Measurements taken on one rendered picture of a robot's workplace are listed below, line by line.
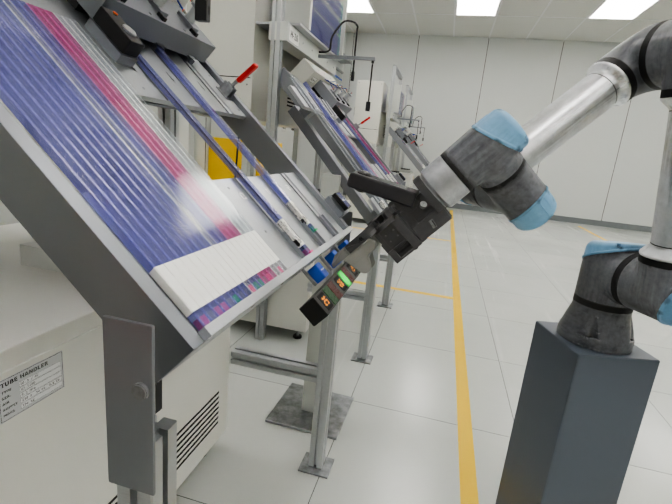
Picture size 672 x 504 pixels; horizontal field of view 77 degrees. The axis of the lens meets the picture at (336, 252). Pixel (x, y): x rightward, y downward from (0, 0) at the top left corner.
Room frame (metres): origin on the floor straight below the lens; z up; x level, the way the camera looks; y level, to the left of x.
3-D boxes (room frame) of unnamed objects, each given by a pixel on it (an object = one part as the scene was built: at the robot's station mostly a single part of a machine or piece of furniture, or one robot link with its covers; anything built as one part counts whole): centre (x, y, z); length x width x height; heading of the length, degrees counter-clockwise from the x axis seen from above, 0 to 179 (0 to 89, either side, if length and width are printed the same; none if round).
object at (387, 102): (5.72, -0.46, 0.95); 1.36 x 0.82 x 1.90; 77
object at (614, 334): (0.91, -0.60, 0.60); 0.15 x 0.15 x 0.10
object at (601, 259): (0.90, -0.61, 0.72); 0.13 x 0.12 x 0.14; 14
